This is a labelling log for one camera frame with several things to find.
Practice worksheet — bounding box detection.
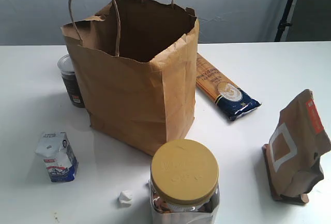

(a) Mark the brown paper shopping bag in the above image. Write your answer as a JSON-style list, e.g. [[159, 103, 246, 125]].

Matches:
[[61, 0, 199, 155]]

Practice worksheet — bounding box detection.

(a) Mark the spaghetti packet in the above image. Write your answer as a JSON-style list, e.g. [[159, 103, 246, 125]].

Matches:
[[196, 54, 261, 121]]

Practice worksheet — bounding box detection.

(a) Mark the brown coffee pouch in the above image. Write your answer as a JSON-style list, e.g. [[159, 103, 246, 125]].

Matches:
[[266, 89, 330, 198]]

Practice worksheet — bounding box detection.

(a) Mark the clear jar yellow lid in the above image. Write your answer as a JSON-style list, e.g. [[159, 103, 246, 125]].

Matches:
[[149, 139, 220, 223]]

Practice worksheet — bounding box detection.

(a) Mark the dark can silver lid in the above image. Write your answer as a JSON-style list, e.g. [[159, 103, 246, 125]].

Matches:
[[57, 54, 85, 108]]

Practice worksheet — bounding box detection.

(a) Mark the small white crumpled piece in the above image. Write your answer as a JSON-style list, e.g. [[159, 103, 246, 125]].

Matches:
[[118, 190, 133, 207]]

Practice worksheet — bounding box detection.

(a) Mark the grey backdrop cloth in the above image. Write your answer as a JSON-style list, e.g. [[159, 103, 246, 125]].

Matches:
[[1, 0, 287, 45]]

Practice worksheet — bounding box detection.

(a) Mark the small white blue carton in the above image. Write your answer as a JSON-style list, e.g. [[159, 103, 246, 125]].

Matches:
[[35, 132, 79, 183]]

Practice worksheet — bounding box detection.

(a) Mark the black light stand pole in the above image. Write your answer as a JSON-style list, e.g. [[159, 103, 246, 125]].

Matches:
[[274, 0, 294, 42]]

